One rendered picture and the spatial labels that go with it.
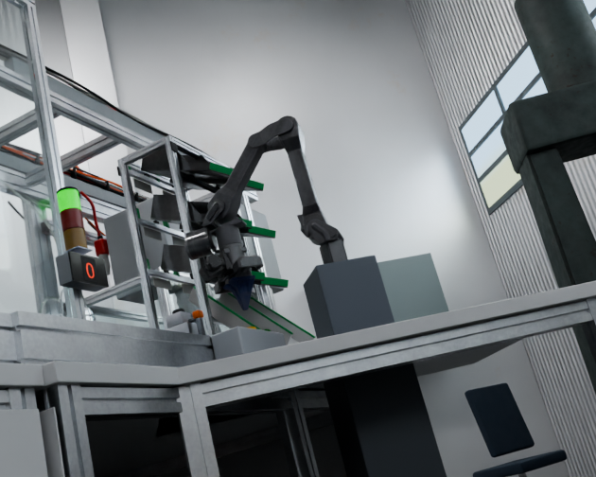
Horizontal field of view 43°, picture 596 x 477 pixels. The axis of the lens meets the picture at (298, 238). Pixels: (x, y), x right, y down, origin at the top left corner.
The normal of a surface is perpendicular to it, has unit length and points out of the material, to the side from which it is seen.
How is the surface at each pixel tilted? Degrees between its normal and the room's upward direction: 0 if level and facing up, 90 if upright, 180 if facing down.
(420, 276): 90
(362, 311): 90
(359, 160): 90
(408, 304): 90
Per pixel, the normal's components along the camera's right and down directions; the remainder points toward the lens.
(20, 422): 0.87, -0.35
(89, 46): 0.19, -0.36
